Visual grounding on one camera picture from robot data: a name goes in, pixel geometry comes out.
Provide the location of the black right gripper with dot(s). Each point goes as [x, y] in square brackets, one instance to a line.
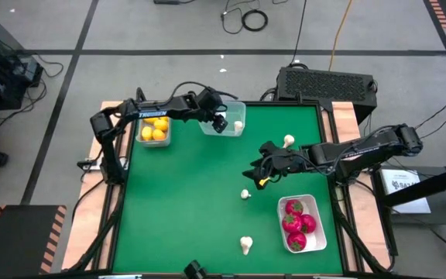
[289, 160]

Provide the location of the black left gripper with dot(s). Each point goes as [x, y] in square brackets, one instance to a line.
[203, 112]

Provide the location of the white garlic bulb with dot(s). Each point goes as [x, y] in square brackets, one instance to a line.
[245, 193]
[246, 245]
[288, 140]
[238, 125]

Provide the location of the yellow lemon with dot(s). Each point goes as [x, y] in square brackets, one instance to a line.
[151, 120]
[146, 133]
[161, 125]
[158, 134]

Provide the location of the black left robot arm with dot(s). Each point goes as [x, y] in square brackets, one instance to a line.
[149, 113]

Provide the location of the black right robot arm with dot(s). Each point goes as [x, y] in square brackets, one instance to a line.
[362, 152]

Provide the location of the clear plastic basket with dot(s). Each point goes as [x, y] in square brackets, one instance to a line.
[232, 110]

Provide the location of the grey plastic basket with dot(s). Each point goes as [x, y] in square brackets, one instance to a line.
[154, 143]

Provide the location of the white plastic basket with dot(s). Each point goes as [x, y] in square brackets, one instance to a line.
[316, 240]

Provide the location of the black perforated computer case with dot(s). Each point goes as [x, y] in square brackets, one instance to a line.
[323, 85]

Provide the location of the black diagonal support strut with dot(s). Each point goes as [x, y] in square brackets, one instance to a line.
[99, 240]
[358, 240]

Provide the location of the white printed paper sheet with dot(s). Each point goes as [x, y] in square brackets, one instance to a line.
[409, 197]

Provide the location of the black diagonal beam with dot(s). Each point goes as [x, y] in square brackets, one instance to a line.
[440, 182]

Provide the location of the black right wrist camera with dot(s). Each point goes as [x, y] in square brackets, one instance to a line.
[268, 149]

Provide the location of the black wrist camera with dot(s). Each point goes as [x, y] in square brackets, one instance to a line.
[268, 149]
[209, 98]

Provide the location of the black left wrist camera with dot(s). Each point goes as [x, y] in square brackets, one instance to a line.
[209, 98]

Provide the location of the black table border frame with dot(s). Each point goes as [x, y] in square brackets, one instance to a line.
[285, 104]

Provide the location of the black table-level camera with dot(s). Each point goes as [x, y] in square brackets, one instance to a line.
[195, 270]

